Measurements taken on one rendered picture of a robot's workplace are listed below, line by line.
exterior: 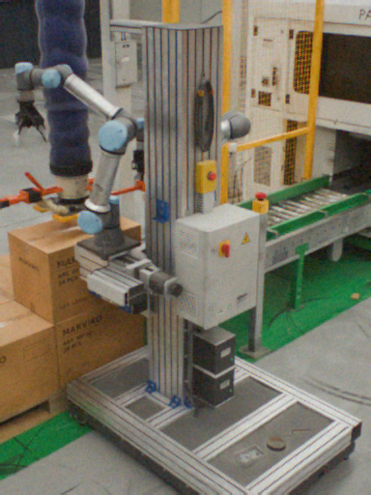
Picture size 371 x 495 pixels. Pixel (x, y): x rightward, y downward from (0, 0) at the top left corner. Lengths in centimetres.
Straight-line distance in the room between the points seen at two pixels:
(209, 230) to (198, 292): 30
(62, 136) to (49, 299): 82
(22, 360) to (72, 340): 31
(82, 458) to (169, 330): 78
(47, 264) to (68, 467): 100
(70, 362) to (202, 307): 102
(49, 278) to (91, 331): 45
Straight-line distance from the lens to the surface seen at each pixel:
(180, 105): 298
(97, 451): 369
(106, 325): 392
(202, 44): 302
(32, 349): 367
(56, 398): 391
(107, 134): 297
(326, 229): 501
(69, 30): 350
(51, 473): 360
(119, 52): 496
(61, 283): 363
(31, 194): 359
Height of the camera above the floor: 230
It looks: 23 degrees down
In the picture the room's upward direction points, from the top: straight up
